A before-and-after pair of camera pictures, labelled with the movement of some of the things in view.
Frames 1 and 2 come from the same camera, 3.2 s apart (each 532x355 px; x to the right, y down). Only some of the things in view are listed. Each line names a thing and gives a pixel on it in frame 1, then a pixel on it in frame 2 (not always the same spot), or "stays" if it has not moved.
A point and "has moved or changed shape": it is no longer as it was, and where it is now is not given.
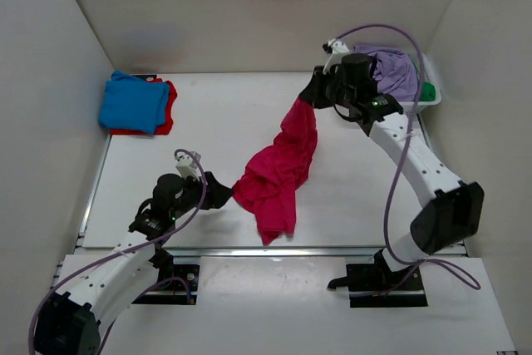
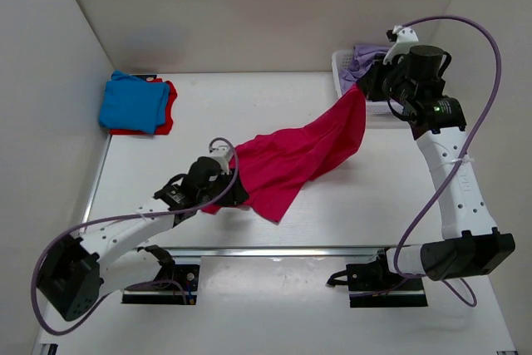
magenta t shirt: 278,170 has moved or changed shape
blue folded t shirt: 130,103 stays
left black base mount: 177,283 stays
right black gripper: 312,95 -> 369,83
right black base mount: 375,285 stays
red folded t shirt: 167,127 stays
